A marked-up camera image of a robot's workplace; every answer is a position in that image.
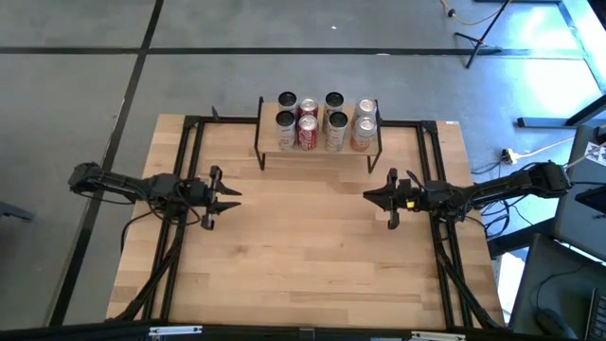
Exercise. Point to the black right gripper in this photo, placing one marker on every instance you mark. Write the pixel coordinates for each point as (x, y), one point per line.
(407, 196)

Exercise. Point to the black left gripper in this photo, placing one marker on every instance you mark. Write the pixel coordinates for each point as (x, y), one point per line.
(194, 192)

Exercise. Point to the pink and white beverage can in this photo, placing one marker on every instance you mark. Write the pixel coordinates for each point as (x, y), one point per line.
(366, 106)
(363, 135)

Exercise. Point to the white Celsius tropical vibe can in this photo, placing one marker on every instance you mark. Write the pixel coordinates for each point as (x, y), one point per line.
(334, 100)
(337, 135)

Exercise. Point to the red Coca-Cola can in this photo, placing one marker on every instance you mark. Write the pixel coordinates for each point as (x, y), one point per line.
(308, 106)
(308, 135)

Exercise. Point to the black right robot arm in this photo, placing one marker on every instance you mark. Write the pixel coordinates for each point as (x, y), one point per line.
(521, 180)

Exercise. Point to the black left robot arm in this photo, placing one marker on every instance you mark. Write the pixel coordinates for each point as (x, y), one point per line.
(118, 182)

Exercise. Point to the yellow and white power strip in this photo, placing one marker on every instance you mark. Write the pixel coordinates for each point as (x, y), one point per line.
(509, 155)

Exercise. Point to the black desk foot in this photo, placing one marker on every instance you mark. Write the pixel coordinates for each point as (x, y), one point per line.
(544, 122)

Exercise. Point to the black tripod stand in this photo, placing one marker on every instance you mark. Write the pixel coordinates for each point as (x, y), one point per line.
(480, 41)

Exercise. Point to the grey desk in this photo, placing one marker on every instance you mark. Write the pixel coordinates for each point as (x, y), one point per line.
(577, 222)
(558, 284)

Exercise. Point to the black computer mouse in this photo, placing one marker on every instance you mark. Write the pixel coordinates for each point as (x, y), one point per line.
(549, 323)

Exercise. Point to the black desk device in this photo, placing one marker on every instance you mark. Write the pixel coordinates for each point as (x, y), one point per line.
(594, 196)

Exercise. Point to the grey chair base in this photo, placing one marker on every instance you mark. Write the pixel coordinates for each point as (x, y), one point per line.
(14, 212)

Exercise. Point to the printed marker paper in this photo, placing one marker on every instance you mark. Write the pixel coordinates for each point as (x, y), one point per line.
(595, 152)

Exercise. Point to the black keyboard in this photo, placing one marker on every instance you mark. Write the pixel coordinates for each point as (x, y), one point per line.
(597, 312)

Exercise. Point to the wooden shelf black metal frame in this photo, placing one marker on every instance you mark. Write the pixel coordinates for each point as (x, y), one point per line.
(270, 137)

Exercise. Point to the black aluminium table frame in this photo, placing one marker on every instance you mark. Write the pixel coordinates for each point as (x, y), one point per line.
(193, 122)

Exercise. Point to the small black bracket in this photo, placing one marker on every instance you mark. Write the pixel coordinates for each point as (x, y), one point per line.
(215, 113)

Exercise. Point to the silver metal bracket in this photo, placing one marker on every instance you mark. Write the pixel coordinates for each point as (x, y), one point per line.
(438, 335)
(175, 330)

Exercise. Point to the black camera mount crossbar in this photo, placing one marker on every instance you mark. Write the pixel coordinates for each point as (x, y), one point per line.
(71, 334)

